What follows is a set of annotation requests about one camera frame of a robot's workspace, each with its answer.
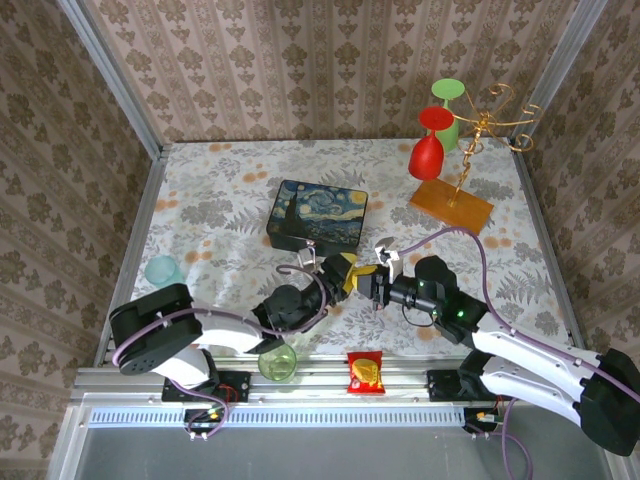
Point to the teal plastic cup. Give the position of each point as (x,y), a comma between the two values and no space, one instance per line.
(161,272)

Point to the green plastic wine glass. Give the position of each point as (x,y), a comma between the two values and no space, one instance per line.
(447,90)

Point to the starry night print box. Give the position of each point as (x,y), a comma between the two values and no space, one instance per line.
(315,210)

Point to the small electronics board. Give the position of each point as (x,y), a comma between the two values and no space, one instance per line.
(482,420)
(205,420)

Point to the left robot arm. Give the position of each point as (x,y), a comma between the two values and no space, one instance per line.
(160,320)

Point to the aluminium frame post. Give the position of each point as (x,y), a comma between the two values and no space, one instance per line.
(112,75)
(565,70)

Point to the floral white tablecloth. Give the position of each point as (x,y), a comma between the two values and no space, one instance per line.
(225,175)

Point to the green transparent plastic cup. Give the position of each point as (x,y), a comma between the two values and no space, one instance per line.
(277,367)

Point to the aluminium table side rail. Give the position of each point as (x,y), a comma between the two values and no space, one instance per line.
(132,260)
(550,250)

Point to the red plastic wine glass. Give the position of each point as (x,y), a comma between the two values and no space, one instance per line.
(425,155)

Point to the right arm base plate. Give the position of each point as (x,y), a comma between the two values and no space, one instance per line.
(440,385)

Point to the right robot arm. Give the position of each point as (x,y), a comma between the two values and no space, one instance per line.
(525,360)

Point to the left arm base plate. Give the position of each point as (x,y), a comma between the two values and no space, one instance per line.
(235,385)

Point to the red snack packet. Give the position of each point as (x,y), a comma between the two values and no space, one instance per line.
(366,372)

